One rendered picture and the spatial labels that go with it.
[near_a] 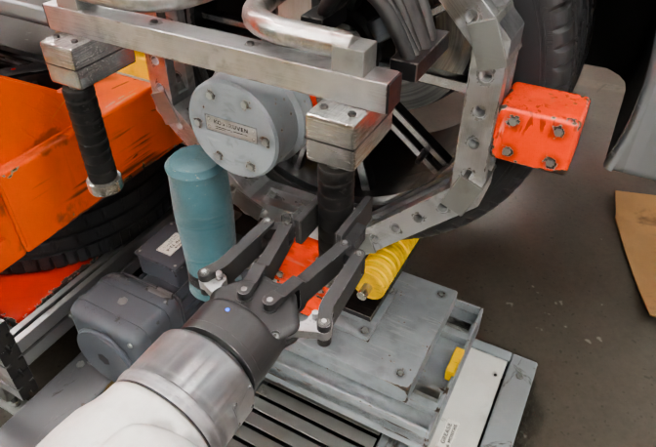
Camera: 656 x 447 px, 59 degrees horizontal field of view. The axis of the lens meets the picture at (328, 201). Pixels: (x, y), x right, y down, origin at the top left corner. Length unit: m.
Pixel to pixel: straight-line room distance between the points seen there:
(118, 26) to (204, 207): 0.30
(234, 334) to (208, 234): 0.46
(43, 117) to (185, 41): 0.52
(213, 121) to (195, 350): 0.35
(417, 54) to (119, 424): 0.39
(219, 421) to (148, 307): 0.71
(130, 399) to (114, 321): 0.71
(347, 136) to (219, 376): 0.23
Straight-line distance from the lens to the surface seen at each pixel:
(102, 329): 1.13
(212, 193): 0.85
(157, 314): 1.11
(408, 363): 1.23
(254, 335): 0.45
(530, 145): 0.71
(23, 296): 1.44
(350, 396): 1.25
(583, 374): 1.61
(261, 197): 0.97
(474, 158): 0.74
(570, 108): 0.72
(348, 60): 0.52
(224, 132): 0.71
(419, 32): 0.58
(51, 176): 1.10
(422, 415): 1.26
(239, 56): 0.58
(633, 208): 2.15
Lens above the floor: 1.20
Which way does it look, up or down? 38 degrees down
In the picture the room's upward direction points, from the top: straight up
